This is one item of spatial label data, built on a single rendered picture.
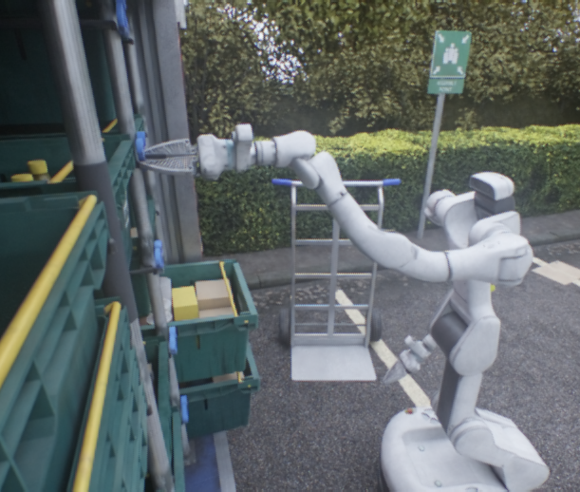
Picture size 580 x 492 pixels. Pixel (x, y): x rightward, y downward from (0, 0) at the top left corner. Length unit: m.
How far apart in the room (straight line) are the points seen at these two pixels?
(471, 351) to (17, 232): 1.26
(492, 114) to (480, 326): 6.67
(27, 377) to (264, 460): 2.06
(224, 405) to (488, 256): 0.99
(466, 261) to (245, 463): 1.65
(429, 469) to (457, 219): 1.12
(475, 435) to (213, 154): 1.37
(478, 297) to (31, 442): 1.23
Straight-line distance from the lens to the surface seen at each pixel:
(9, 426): 0.24
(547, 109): 8.87
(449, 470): 1.99
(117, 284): 0.54
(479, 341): 1.39
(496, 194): 1.20
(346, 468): 2.26
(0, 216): 0.50
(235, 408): 1.49
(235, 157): 0.90
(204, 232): 3.86
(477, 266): 1.01
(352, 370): 2.73
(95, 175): 0.49
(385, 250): 0.93
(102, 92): 1.01
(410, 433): 2.00
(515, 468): 1.98
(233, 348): 1.30
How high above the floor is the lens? 1.85
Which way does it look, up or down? 25 degrees down
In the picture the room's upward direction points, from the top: straight up
